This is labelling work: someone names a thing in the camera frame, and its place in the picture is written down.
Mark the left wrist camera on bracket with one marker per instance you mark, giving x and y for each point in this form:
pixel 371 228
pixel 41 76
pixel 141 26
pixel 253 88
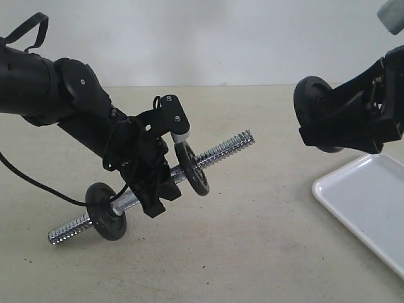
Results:
pixel 166 116

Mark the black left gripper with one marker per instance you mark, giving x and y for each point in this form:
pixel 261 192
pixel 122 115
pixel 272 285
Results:
pixel 138 154

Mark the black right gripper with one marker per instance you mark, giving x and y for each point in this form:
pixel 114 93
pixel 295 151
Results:
pixel 365 128

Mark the black weight plate far end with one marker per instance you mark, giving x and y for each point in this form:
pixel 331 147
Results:
pixel 188 163

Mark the white rectangular tray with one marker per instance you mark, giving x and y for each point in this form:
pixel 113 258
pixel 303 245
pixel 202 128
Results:
pixel 366 196

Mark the chrome threaded dumbbell bar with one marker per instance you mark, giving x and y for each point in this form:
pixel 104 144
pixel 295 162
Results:
pixel 208 158

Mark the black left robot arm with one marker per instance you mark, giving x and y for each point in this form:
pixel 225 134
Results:
pixel 67 93

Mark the black weight plate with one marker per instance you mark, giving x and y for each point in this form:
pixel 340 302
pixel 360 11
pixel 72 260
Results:
pixel 110 226
pixel 319 128

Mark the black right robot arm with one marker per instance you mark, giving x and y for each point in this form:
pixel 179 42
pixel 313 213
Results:
pixel 398 53

